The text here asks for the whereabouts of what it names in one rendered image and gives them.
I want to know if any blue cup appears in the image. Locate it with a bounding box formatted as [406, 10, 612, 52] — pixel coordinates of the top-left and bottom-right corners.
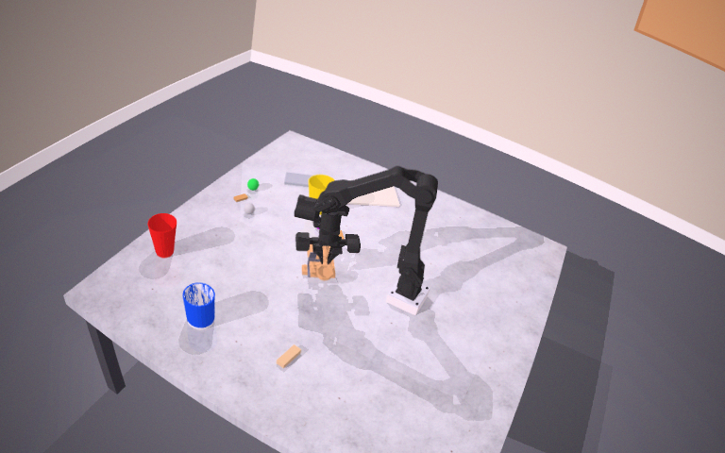
[182, 283, 215, 330]

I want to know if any red cup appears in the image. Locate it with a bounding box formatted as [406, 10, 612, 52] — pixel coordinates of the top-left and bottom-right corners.
[148, 213, 177, 258]

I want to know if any green ball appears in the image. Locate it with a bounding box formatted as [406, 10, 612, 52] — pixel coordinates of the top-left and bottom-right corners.
[247, 178, 260, 191]

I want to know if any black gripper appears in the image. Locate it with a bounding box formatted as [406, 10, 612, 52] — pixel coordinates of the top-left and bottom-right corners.
[295, 223, 361, 265]

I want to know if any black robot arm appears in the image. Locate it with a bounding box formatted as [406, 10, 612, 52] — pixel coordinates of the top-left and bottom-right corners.
[295, 166, 438, 301]

